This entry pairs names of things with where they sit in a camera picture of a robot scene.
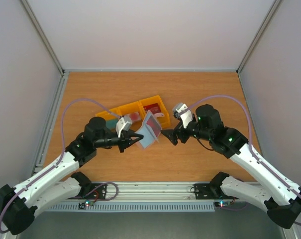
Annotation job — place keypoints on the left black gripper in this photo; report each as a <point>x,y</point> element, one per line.
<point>127,140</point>

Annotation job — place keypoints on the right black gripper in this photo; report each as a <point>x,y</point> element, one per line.
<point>179,134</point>

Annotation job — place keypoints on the pink leather card holder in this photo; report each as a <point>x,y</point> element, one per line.
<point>149,136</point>

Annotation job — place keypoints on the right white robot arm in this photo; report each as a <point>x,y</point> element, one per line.
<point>278,196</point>

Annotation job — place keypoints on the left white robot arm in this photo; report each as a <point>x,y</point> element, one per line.
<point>60,180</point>

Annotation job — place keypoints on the pink circle card stack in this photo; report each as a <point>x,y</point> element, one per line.
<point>135,116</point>

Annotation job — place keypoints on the teal VIP card stack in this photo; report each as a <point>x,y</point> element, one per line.
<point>111,124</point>

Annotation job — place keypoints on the red card stack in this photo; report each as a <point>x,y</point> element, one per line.
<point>153,108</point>

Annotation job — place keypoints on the yellow three-compartment bin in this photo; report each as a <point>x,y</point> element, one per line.
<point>137,111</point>

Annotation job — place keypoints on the left small circuit board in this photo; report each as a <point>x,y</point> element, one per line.
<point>84,205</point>

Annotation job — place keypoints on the small circuit board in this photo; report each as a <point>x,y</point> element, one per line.
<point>222,204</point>
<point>84,205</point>

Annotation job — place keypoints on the right small circuit board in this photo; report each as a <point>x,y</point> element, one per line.
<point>222,204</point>

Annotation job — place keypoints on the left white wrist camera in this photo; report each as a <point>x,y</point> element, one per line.
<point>124,123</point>

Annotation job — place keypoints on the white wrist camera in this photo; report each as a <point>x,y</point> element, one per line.
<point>124,123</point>
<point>183,113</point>

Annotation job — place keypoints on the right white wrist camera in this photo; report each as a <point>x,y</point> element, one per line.
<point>183,113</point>

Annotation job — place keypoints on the aluminium front rail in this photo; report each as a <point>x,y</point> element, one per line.
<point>168,192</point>

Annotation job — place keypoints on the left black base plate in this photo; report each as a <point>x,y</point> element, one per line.
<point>97,190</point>

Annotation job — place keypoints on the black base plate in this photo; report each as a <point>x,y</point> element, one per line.
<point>203,191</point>
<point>97,190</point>

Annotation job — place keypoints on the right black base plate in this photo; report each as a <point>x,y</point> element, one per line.
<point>203,191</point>

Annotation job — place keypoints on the grey slotted cable duct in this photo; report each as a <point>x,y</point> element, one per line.
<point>132,207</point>

